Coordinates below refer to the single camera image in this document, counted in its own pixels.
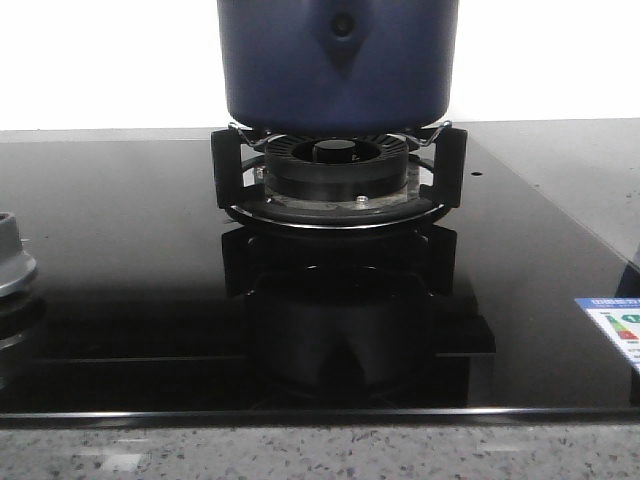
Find black glass gas stove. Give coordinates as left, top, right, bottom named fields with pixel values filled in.
left=1, top=139, right=639, bottom=428

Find black round gas burner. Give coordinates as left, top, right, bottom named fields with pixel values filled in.
left=227, top=134, right=435, bottom=229

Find black pot support grate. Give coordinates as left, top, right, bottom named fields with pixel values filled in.
left=211, top=122, right=467, bottom=231

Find dark blue saucepan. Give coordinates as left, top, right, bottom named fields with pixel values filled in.
left=217, top=0, right=459, bottom=135

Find energy rating label sticker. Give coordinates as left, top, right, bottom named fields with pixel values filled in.
left=575, top=297, right=640, bottom=372

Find silver stove control knob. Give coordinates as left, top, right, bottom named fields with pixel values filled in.
left=0, top=212, right=37, bottom=298

